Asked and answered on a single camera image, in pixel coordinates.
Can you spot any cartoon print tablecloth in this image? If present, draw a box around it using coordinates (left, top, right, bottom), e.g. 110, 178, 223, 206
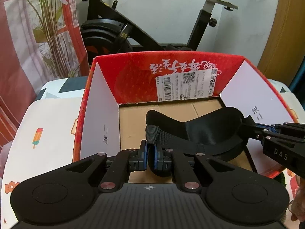
1, 77, 305, 229

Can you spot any red strawberry cardboard box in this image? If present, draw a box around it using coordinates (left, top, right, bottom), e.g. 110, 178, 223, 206
72, 50, 299, 179

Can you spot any wooden door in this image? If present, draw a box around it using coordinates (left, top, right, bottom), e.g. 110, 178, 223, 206
258, 0, 304, 85

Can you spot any black exercise bike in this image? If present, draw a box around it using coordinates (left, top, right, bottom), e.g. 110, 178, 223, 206
80, 0, 244, 65

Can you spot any printed backdrop curtain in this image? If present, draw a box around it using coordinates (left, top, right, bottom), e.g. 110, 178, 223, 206
0, 0, 90, 153

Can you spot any operator hand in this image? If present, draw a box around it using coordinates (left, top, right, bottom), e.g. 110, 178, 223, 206
289, 175, 305, 222

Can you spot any black eye mask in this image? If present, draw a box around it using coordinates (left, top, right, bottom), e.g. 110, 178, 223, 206
145, 107, 253, 177

